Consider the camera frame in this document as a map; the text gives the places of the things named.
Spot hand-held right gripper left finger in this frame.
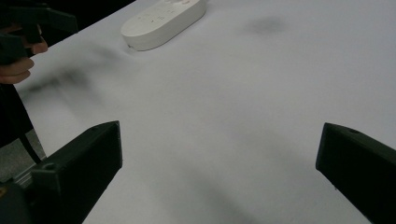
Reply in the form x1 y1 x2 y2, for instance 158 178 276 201
30 120 123 224

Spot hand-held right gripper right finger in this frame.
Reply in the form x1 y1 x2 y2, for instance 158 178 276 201
315 122 396 224

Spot white remote control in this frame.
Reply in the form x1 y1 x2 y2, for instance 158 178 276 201
120 0 207 52

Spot black cable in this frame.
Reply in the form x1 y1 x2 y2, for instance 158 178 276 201
19 133 43 165

